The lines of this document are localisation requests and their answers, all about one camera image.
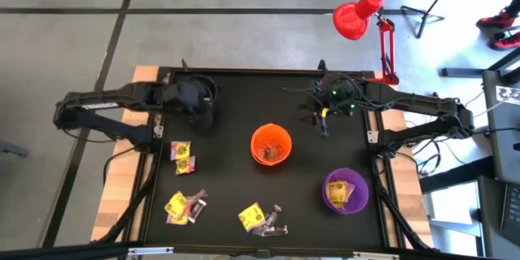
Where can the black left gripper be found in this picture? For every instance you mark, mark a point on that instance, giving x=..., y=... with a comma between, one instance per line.
x=187, y=97

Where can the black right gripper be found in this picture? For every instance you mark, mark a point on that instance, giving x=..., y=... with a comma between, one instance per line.
x=337, y=93

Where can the yellow purple candy packet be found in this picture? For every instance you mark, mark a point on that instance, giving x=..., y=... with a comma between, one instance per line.
x=181, y=150
x=175, y=205
x=185, y=165
x=349, y=191
x=252, y=216
x=336, y=191
x=178, y=221

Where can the orange pumpkin face bucket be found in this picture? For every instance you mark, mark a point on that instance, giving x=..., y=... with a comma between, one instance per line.
x=260, y=130

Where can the purple plastic bucket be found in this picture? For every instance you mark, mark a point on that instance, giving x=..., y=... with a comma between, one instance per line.
x=359, y=195

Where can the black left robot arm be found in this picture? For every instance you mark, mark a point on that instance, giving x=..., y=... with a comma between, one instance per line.
x=101, y=99

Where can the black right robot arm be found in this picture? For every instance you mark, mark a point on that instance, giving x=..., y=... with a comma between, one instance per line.
x=406, y=99

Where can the brown wrapped candy pile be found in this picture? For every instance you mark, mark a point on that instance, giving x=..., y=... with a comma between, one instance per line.
x=270, y=152

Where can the red desk lamp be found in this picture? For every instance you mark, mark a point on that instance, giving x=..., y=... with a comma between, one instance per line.
x=353, y=18

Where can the black tripod stand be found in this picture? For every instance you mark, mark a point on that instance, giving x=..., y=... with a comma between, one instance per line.
x=423, y=18

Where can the black desk base bar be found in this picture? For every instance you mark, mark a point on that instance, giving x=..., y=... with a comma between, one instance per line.
x=463, y=72

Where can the gray furniture foot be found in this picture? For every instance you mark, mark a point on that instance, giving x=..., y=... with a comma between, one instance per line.
x=14, y=149

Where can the gray desk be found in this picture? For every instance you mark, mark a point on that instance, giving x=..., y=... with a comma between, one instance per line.
x=501, y=146

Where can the white printed paper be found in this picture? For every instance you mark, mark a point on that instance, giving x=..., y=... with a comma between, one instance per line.
x=510, y=95

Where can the person's red shoe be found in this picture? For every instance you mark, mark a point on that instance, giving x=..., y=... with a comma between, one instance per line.
x=507, y=42
x=495, y=20

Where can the dark laptop keyboard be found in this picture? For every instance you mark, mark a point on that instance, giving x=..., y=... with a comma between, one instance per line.
x=512, y=211

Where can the silver frame bracket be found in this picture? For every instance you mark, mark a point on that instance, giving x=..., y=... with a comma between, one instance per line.
x=375, y=256
x=150, y=251

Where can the black aluminium table frame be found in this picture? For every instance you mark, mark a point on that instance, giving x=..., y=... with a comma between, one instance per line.
x=61, y=250

